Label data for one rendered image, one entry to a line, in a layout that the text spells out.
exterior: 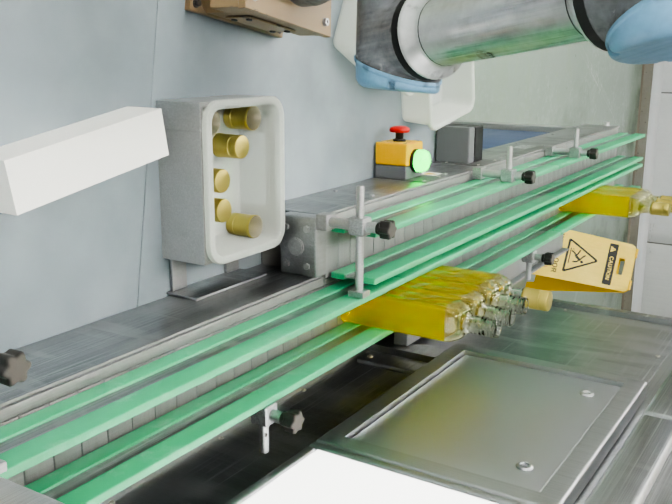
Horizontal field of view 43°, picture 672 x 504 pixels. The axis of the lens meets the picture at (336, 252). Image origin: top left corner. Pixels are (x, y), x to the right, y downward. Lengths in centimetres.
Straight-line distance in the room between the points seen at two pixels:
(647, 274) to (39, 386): 669
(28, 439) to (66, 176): 30
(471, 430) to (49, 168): 68
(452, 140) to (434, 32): 86
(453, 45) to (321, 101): 51
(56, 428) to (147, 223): 39
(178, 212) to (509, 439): 56
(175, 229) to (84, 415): 37
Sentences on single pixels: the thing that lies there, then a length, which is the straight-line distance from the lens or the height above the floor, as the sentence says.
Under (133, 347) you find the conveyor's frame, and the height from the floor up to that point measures 87.
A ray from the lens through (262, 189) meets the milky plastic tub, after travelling 128.
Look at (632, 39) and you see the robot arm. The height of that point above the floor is 138.
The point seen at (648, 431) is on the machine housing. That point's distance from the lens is 132.
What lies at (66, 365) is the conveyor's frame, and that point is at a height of 85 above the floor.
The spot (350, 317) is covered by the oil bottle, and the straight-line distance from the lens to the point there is 137.
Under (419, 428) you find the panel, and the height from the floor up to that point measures 108.
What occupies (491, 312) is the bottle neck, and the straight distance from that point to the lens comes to 134.
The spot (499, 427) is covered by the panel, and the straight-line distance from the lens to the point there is 127.
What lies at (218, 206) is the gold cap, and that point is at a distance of 120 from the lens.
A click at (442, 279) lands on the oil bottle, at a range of 142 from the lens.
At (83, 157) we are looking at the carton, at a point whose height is 81.
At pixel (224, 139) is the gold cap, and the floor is 79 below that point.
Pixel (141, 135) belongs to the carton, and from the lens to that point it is 108.
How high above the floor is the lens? 157
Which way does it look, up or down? 31 degrees down
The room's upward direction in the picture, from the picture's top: 99 degrees clockwise
